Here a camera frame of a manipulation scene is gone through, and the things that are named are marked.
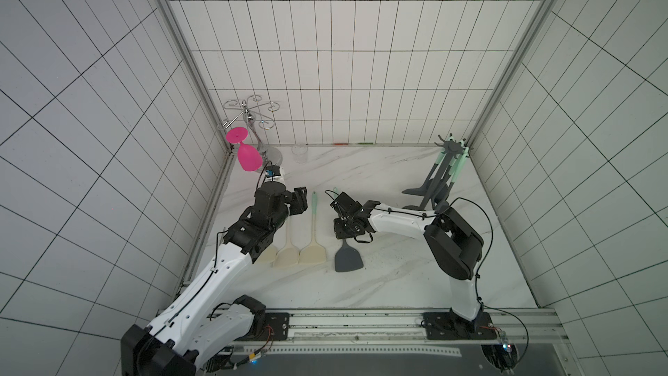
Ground grey utensil green handle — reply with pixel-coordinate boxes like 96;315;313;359
334;240;364;273

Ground cream spatula green handle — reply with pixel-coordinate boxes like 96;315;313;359
257;245;278;264

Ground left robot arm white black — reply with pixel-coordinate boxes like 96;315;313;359
121;181;308;375

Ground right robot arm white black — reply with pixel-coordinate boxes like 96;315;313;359
331;193;485;325

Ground grey kitchen utensil rack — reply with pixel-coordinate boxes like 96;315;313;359
405;134;470;212

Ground small clear glass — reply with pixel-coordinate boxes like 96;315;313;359
292;144;309;164

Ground pink plastic wine glass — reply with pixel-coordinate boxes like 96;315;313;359
225;127;264;172

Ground chrome glass holder stand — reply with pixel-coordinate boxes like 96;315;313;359
218;95;284;168

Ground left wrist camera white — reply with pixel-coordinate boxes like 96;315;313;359
261;164;285;185

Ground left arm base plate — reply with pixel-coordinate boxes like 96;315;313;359
236;313;291;341

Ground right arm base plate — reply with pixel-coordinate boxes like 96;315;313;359
421;311;498;341

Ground aluminium mounting rail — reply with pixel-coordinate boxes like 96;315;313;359
225;309;569;355

